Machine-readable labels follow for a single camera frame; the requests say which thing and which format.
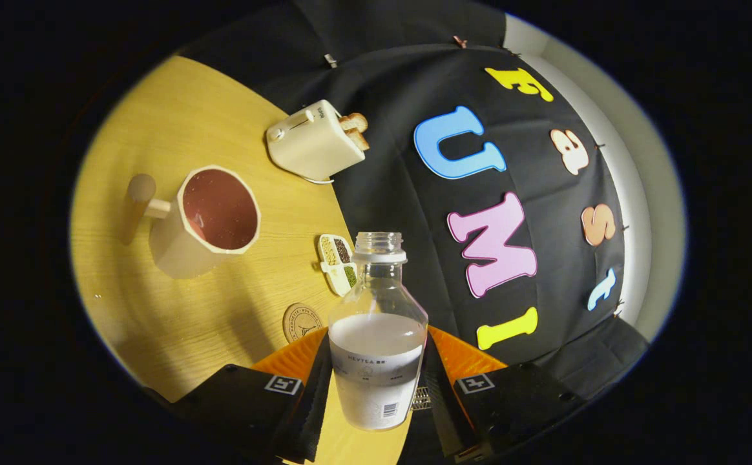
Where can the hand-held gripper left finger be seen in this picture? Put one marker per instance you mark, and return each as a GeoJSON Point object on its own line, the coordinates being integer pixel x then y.
{"type": "Point", "coordinates": [311, 407]}

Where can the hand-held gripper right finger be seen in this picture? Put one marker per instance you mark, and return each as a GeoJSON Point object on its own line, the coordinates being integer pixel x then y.
{"type": "Point", "coordinates": [444, 413]}

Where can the clear juice bottle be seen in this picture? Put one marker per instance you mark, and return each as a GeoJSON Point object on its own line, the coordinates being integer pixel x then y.
{"type": "Point", "coordinates": [376, 361]}

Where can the round cork coaster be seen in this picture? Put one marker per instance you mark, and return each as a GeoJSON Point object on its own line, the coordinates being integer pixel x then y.
{"type": "Point", "coordinates": [300, 323]}

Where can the white divided grain dish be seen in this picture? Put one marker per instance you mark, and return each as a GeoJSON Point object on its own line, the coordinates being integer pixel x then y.
{"type": "Point", "coordinates": [337, 265]}

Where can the wooden table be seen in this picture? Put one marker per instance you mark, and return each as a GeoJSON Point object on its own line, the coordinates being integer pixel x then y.
{"type": "Point", "coordinates": [176, 323]}

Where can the cream toaster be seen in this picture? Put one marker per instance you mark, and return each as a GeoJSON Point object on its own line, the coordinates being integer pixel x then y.
{"type": "Point", "coordinates": [311, 145]}

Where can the toast slice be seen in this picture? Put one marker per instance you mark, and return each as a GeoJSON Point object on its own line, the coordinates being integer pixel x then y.
{"type": "Point", "coordinates": [359, 139]}
{"type": "Point", "coordinates": [354, 122]}

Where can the white clip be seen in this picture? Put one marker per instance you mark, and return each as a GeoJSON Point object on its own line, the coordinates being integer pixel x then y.
{"type": "Point", "coordinates": [330, 61]}

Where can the pink clip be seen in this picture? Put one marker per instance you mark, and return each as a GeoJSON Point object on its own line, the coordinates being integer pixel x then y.
{"type": "Point", "coordinates": [459, 41]}

